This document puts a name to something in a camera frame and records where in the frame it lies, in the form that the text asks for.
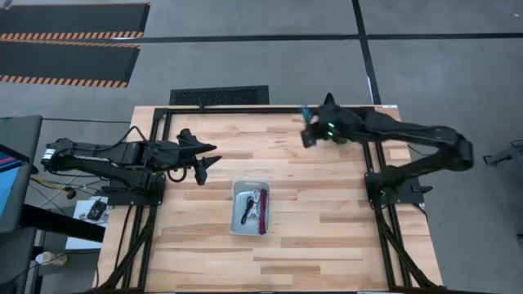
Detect white paper sheet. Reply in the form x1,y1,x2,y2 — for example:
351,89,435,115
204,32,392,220
65,195,110,252

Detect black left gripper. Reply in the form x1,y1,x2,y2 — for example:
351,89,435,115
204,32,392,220
163,127,223,187

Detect black handheld controller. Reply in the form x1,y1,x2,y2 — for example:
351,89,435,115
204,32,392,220
86,198,109,222

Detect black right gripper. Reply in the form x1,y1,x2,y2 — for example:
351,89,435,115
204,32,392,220
300,103,361,149

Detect black hazard-striped floor mat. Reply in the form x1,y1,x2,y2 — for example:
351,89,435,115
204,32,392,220
0,40,142,90
0,2,151,41

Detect black floor vent grille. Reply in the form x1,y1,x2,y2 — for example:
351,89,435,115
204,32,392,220
168,84,270,107

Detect white cup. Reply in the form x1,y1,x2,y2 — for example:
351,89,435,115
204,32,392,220
35,251,69,268

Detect black aluminium table frame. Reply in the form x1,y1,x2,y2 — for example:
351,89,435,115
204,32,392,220
92,104,440,293

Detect white plastic handled bin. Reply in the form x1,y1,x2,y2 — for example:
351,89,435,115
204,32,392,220
229,180,272,238

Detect teal USB-C cable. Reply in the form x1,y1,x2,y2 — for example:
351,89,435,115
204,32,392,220
300,104,315,125

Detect black USB-C cable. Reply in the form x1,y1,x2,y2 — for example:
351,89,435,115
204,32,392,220
239,195,256,226

